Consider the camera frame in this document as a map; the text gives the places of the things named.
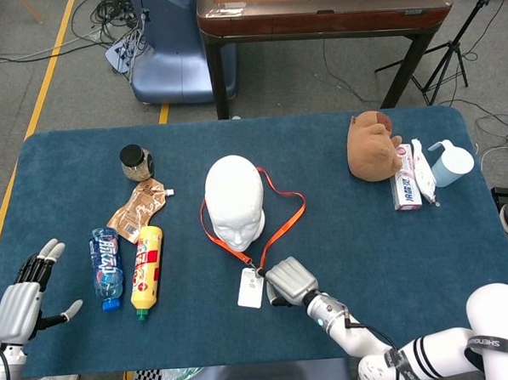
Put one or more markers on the green plastic bag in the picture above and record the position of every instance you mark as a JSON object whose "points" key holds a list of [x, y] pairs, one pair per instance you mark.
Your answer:
{"points": [[183, 374]]}

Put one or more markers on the brown spout pouch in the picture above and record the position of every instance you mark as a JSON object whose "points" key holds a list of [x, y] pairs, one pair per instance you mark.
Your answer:
{"points": [[142, 204]]}

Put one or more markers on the brown mahjong table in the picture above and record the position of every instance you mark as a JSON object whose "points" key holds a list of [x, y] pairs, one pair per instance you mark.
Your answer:
{"points": [[313, 21]]}

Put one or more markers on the white ID badge holder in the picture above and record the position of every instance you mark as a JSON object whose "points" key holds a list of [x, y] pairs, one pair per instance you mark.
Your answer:
{"points": [[248, 290]]}

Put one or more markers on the blue grey machine base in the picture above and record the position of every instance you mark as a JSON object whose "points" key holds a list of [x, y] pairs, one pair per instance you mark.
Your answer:
{"points": [[170, 54]]}

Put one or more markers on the light blue plastic mug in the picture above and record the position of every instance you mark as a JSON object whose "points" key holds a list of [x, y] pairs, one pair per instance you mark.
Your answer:
{"points": [[450, 164]]}

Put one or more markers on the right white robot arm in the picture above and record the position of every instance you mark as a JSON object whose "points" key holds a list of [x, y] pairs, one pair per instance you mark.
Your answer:
{"points": [[416, 352]]}

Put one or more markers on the glass jar black lid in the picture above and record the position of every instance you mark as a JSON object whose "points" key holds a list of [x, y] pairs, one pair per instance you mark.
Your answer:
{"points": [[135, 166]]}

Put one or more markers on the white foam mannequin head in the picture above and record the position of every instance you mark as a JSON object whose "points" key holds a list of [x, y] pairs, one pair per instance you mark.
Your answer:
{"points": [[233, 191]]}

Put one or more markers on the grey blue robot torso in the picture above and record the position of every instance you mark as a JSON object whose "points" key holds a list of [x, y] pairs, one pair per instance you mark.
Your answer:
{"points": [[264, 379]]}

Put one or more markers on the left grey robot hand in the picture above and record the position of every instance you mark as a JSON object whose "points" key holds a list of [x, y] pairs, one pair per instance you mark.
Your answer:
{"points": [[17, 309]]}

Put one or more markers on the brown plush toy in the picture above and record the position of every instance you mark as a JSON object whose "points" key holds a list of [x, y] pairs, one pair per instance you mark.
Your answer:
{"points": [[371, 154]]}

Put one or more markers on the white wet wipes pack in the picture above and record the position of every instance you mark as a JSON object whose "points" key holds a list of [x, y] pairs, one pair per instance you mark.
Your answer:
{"points": [[424, 177]]}

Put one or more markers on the yellow bottle green cap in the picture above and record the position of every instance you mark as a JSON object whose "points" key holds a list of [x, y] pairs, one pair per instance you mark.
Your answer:
{"points": [[147, 268]]}

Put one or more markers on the pale blue power strip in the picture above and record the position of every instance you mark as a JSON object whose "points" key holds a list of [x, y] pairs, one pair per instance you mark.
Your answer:
{"points": [[119, 56]]}

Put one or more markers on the white pink toothpaste box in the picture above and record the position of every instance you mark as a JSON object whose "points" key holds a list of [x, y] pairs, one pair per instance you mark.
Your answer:
{"points": [[407, 190]]}

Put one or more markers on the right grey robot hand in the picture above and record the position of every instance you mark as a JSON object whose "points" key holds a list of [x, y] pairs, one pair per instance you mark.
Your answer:
{"points": [[290, 281]]}

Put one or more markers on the blue label water bottle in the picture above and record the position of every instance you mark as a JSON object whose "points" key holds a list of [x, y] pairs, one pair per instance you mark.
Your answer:
{"points": [[106, 266]]}

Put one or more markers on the black tripod stand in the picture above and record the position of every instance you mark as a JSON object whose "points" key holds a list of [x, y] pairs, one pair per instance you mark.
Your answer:
{"points": [[451, 56]]}

